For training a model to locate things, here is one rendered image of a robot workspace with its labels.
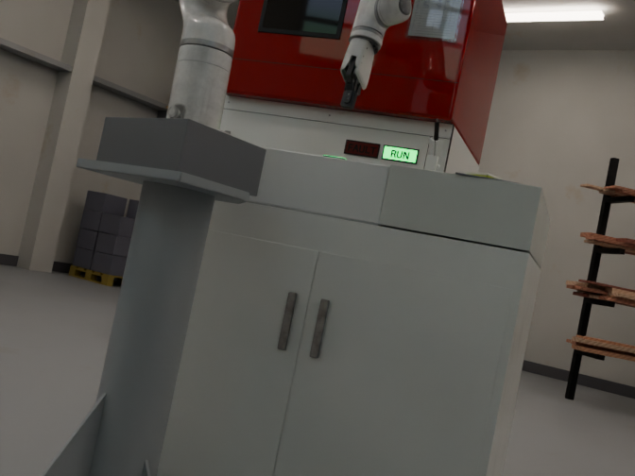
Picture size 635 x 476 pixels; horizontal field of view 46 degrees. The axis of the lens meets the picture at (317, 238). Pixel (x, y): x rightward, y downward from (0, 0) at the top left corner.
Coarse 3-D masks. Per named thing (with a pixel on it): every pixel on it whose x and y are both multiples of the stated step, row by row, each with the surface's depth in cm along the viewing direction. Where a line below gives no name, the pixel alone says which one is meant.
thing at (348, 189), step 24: (264, 168) 188; (288, 168) 186; (312, 168) 184; (336, 168) 182; (360, 168) 180; (384, 168) 178; (264, 192) 188; (288, 192) 186; (312, 192) 184; (336, 192) 182; (360, 192) 180; (384, 192) 178; (360, 216) 179
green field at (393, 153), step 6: (384, 150) 244; (390, 150) 243; (396, 150) 242; (402, 150) 242; (408, 150) 241; (414, 150) 240; (384, 156) 244; (390, 156) 243; (396, 156) 242; (402, 156) 242; (408, 156) 241; (414, 156) 240
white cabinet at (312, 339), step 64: (256, 256) 186; (320, 256) 181; (384, 256) 176; (448, 256) 171; (512, 256) 167; (192, 320) 190; (256, 320) 184; (320, 320) 178; (384, 320) 174; (448, 320) 170; (512, 320) 165; (192, 384) 188; (256, 384) 183; (320, 384) 178; (384, 384) 173; (448, 384) 168; (512, 384) 194; (192, 448) 187; (256, 448) 181; (320, 448) 176; (384, 448) 171; (448, 448) 167
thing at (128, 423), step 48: (144, 192) 162; (192, 192) 160; (240, 192) 159; (144, 240) 159; (192, 240) 161; (144, 288) 158; (192, 288) 164; (144, 336) 158; (144, 384) 158; (96, 432) 158; (144, 432) 158
